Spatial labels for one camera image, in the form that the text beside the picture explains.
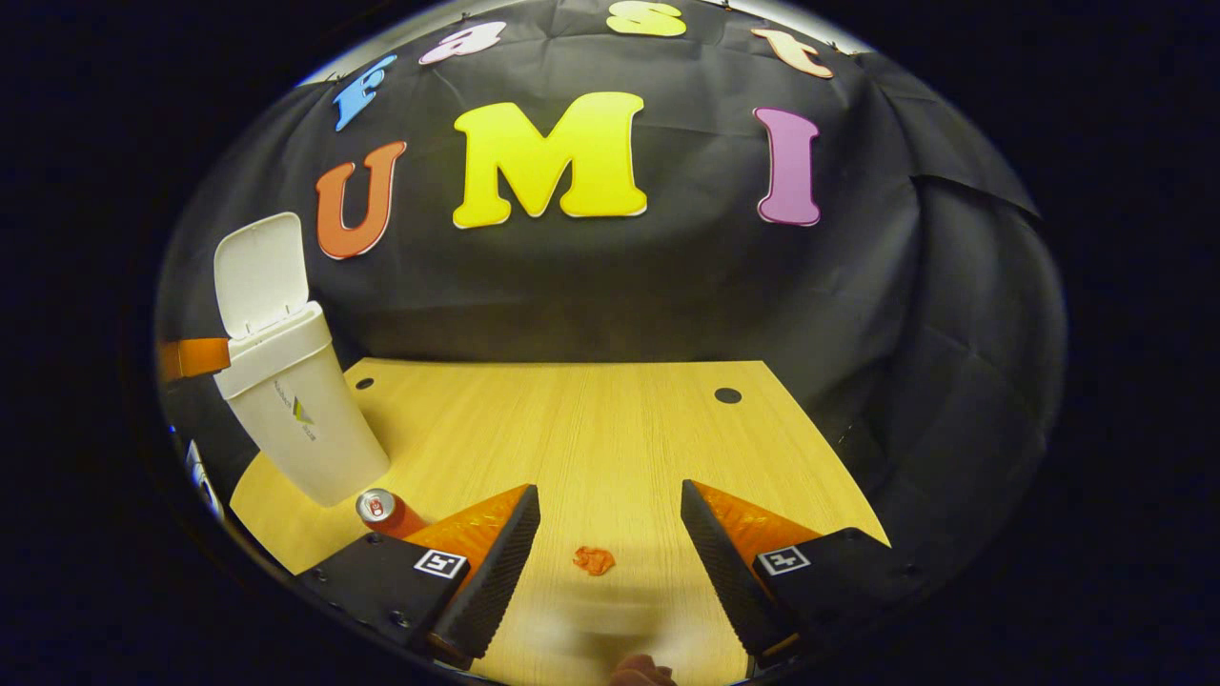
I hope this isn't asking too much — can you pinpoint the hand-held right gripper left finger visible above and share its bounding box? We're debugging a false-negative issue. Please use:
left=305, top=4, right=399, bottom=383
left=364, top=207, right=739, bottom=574
left=297, top=483, right=541, bottom=671

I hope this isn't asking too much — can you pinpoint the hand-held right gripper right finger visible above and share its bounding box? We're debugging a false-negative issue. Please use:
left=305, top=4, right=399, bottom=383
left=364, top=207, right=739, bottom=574
left=681, top=479, right=923, bottom=668

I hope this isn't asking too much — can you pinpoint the white desktop garbage bin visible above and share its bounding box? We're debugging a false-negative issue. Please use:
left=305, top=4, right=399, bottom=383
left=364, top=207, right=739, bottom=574
left=213, top=212, right=392, bottom=508

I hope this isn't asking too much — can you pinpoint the red pop can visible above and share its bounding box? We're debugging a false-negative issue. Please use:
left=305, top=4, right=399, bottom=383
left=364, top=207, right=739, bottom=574
left=356, top=488, right=427, bottom=541

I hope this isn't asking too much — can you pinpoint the wooden desktop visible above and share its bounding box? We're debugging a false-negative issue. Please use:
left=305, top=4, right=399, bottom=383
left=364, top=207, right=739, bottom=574
left=229, top=357, right=892, bottom=686

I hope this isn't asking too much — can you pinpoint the black backdrop cloth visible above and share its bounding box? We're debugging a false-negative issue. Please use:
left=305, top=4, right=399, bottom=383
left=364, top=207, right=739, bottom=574
left=152, top=0, right=1068, bottom=573

